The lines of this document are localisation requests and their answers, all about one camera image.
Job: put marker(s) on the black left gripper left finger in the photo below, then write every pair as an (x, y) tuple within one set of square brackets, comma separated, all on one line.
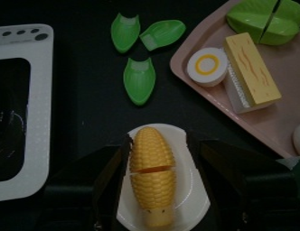
[(83, 186)]

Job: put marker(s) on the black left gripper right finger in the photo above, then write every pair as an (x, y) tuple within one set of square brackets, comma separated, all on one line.
[(244, 192)]

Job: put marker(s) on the yellow toy corn cob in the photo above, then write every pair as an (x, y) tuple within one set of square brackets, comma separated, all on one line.
[(151, 156)]

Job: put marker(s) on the small white plate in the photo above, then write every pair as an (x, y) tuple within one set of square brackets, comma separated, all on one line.
[(192, 195)]

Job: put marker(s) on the green toy corn husk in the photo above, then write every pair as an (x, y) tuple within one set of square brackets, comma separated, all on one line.
[(164, 33), (139, 82), (124, 33)]

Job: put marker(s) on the pink plastic tray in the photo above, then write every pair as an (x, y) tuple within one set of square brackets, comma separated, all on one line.
[(272, 126)]

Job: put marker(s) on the white toy microwave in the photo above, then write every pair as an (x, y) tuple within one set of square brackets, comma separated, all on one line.
[(37, 120)]

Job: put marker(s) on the yellow toy butter block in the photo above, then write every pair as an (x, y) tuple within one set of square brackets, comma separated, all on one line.
[(252, 72)]

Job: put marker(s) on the toy egg slice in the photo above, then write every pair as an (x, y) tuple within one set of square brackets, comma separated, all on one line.
[(206, 66)]

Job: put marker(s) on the green toy vegetable half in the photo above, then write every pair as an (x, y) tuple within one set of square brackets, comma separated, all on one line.
[(248, 18), (282, 27)]

